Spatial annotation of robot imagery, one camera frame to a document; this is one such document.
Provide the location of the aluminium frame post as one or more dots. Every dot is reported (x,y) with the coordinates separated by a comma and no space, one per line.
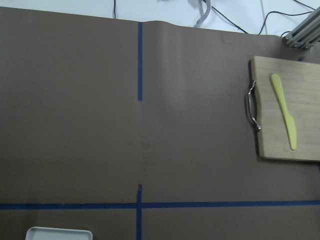
(306,34)

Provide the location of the metal cutting board handle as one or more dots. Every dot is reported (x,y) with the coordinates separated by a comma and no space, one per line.
(251,109)

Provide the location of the white rectangular tray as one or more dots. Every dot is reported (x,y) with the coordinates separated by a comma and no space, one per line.
(49,233)

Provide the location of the yellow plastic knife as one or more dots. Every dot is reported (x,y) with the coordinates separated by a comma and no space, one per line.
(287,117)

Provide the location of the wooden cutting board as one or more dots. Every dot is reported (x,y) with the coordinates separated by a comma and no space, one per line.
(300,83)

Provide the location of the grey curved plastic part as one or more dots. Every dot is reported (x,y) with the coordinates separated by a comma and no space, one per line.
(200,10)

